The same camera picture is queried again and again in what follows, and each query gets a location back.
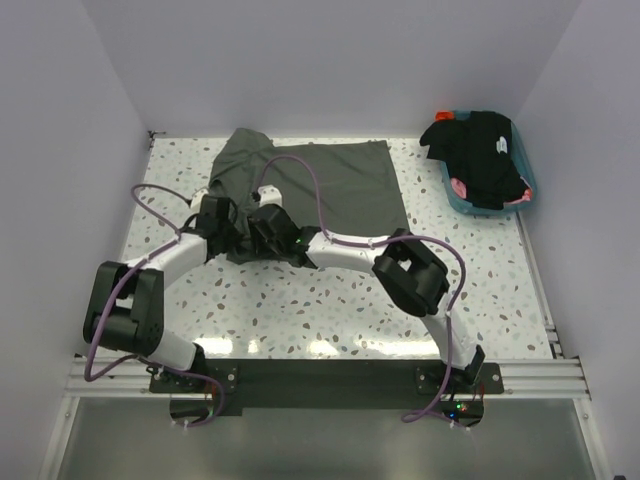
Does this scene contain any aluminium frame rail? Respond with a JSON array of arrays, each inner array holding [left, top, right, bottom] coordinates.
[[64, 359, 591, 400]]

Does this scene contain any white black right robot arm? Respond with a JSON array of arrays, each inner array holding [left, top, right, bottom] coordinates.
[[248, 204, 485, 393]]

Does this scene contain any grey t shirt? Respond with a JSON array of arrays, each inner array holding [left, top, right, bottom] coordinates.
[[209, 129, 409, 265]]

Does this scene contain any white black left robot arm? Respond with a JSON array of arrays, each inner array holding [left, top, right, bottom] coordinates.
[[83, 194, 242, 392]]

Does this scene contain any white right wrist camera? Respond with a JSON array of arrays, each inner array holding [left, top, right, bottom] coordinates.
[[256, 185, 283, 207]]

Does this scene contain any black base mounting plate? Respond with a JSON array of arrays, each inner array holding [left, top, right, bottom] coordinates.
[[149, 357, 502, 416]]

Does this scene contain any teal plastic laundry basket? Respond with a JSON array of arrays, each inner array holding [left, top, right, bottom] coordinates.
[[437, 109, 540, 218]]

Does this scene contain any orange garment in basket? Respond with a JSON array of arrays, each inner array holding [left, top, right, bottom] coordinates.
[[434, 110, 455, 122]]

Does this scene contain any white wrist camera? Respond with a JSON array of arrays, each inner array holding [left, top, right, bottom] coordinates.
[[256, 185, 283, 207], [190, 188, 209, 212]]

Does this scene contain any pink garment in basket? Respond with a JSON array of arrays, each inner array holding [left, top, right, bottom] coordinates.
[[450, 178, 467, 200]]

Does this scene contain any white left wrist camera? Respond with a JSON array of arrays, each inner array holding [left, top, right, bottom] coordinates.
[[190, 188, 209, 212]]

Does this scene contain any black t shirt in basket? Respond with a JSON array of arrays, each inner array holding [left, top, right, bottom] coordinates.
[[418, 110, 530, 211]]

